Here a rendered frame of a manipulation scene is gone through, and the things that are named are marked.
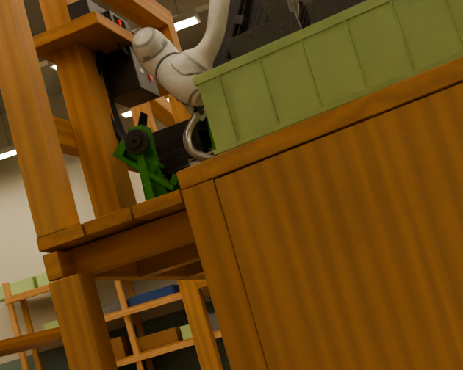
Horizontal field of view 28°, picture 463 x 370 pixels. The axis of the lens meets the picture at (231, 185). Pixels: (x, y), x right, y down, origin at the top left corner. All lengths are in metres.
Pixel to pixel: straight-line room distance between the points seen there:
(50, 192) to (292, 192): 1.02
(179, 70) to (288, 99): 0.96
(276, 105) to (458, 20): 0.34
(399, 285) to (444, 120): 0.27
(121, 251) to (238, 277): 0.87
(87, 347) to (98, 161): 0.67
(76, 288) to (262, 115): 0.92
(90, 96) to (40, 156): 0.45
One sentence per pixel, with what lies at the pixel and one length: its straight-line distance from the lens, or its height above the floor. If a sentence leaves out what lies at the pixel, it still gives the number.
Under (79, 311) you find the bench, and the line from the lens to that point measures 2.40.
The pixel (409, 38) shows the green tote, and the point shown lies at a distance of 1.59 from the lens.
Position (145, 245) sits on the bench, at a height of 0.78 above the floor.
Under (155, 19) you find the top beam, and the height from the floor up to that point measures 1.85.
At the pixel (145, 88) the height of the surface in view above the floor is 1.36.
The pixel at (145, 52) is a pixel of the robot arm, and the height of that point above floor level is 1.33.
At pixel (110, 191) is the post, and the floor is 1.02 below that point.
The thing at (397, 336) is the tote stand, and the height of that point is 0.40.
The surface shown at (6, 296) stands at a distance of 12.32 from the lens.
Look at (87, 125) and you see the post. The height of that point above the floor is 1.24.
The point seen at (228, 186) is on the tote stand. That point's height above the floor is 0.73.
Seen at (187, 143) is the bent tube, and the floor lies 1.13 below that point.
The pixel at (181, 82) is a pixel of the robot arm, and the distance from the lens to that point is 2.56.
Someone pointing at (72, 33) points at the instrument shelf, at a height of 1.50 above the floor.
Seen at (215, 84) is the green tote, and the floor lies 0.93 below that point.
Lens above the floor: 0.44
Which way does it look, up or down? 10 degrees up
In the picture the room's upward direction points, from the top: 16 degrees counter-clockwise
